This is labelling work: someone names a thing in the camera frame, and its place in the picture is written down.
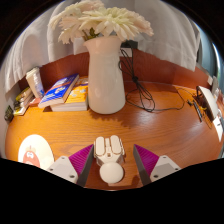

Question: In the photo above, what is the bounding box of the stack of dark yellow books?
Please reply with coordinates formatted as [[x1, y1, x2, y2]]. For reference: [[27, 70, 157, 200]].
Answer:
[[13, 87, 35, 117]]

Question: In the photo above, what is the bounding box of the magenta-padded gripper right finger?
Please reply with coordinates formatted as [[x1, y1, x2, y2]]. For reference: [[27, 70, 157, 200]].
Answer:
[[132, 143, 182, 187]]

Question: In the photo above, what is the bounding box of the white tilted laptop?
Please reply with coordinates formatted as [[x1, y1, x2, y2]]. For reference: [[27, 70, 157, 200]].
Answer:
[[195, 85, 219, 122]]

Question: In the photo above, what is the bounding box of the white computer mouse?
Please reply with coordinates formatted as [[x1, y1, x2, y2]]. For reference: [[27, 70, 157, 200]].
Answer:
[[93, 134, 126, 185]]

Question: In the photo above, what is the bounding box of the white ceramic vase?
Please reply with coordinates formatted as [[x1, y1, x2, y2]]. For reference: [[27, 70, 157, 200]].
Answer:
[[83, 35, 127, 115]]

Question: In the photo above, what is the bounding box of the white curtain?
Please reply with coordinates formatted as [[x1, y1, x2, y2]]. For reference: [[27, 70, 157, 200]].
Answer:
[[3, 0, 201, 94]]

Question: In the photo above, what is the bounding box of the white pink cartoon mouse pad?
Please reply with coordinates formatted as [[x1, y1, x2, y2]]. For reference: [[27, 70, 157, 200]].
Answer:
[[17, 133, 55, 171]]

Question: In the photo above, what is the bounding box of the dark green mug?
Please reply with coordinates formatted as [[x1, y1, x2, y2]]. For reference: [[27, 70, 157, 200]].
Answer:
[[4, 105, 15, 122]]

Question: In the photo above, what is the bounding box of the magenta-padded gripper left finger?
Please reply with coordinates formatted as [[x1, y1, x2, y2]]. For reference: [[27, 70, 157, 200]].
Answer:
[[46, 143, 95, 188]]

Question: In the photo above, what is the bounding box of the white paper sheet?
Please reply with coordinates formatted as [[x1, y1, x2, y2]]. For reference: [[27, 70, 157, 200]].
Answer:
[[213, 114, 224, 143]]

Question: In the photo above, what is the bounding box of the red flat notebook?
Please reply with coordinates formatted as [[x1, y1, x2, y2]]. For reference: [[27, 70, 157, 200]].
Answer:
[[29, 97, 42, 107]]

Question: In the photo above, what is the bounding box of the black cable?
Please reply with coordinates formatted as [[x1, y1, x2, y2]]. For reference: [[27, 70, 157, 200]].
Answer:
[[118, 48, 186, 113]]

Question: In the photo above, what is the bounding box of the white tumbler cup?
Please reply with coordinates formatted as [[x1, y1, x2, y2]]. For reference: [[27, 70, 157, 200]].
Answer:
[[25, 66, 44, 99]]

